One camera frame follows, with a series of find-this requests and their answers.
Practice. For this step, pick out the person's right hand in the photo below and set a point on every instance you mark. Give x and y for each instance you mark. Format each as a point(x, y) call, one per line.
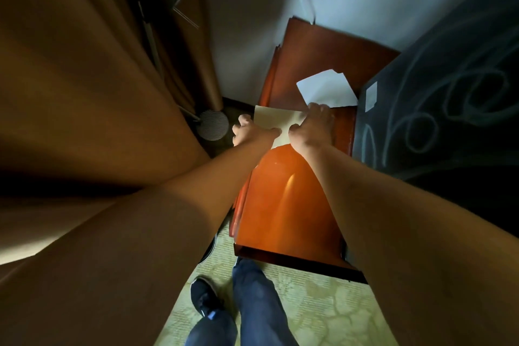
point(316, 129)

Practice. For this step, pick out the person's left hand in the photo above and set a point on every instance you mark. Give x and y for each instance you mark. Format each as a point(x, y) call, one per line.
point(247, 133)

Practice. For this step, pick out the person's left thumb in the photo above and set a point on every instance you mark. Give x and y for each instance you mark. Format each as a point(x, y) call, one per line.
point(272, 131)

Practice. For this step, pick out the person's right thumb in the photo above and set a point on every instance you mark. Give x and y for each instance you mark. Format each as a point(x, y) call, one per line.
point(294, 128)

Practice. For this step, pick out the beige paper sheet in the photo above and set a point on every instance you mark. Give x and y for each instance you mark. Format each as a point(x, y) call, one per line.
point(271, 118)

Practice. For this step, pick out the person's right forearm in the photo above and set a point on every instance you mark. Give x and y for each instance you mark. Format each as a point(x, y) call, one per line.
point(405, 244)

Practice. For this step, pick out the person's left forearm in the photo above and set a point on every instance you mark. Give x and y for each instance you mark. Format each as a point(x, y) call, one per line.
point(162, 244)

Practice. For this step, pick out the white paper sheet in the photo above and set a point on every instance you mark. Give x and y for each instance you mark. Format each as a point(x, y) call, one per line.
point(326, 89)

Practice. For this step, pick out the round grey lamp base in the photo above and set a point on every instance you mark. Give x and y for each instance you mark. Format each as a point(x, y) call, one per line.
point(213, 126)

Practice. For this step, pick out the glossy reddish wooden nightstand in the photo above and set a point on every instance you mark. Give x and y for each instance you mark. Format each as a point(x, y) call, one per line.
point(284, 204)

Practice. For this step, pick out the white fabric label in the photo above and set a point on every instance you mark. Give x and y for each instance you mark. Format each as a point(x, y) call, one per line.
point(371, 96)

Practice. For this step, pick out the brown wooden panel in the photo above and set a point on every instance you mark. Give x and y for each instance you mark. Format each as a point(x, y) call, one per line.
point(198, 45)

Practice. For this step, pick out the dark lamp pole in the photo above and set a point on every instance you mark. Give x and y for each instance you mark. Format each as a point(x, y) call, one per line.
point(151, 39)

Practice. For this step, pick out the dark swirl-patterned bed cover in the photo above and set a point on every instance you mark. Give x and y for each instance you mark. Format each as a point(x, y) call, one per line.
point(450, 86)

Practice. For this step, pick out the person's right jeans leg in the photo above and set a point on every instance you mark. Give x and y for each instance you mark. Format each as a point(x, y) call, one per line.
point(259, 305)

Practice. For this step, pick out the person's jeans leg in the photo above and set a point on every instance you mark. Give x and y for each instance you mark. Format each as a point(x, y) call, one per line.
point(259, 305)
point(213, 329)

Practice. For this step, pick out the black shoe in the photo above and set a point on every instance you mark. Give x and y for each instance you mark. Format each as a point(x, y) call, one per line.
point(204, 295)

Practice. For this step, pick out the brown curtain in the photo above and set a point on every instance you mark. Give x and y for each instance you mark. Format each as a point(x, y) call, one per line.
point(73, 82)

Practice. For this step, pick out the person's left jeans leg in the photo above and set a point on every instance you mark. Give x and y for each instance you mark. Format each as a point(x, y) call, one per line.
point(213, 329)

